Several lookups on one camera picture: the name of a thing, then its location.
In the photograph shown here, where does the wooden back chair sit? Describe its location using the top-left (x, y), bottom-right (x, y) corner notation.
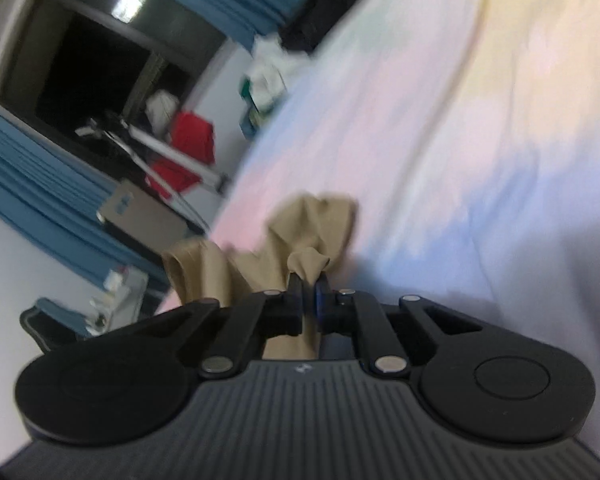
top-left (97, 180), bottom-right (206, 256)

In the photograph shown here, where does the tan printed t-shirt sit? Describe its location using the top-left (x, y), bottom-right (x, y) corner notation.
top-left (161, 192), bottom-right (359, 361)

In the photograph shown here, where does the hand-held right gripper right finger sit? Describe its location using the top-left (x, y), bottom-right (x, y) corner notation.
top-left (314, 274), bottom-right (483, 376)

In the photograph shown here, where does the white garment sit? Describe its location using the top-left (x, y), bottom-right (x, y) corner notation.
top-left (145, 90), bottom-right (178, 128)

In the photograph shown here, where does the dark framed window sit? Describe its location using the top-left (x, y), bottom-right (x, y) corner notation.
top-left (0, 0), bottom-right (231, 186)

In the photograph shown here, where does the red cloth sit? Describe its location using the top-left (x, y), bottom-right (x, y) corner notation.
top-left (147, 110), bottom-right (216, 196)

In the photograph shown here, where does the pile of mixed clothes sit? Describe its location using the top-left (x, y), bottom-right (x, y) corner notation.
top-left (237, 35), bottom-right (301, 136)

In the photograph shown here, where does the black sofa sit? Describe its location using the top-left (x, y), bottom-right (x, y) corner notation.
top-left (280, 0), bottom-right (376, 53)

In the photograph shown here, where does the white desk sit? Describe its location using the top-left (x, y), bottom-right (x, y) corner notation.
top-left (87, 267), bottom-right (151, 336)

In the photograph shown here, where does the white tripod stand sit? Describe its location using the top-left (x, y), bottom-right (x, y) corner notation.
top-left (75, 115), bottom-right (231, 221)

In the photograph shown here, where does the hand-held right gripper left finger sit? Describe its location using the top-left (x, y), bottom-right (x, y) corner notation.
top-left (152, 272), bottom-right (306, 379)

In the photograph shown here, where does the pastel patchwork bed blanket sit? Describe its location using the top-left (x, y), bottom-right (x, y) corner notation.
top-left (155, 0), bottom-right (600, 376)

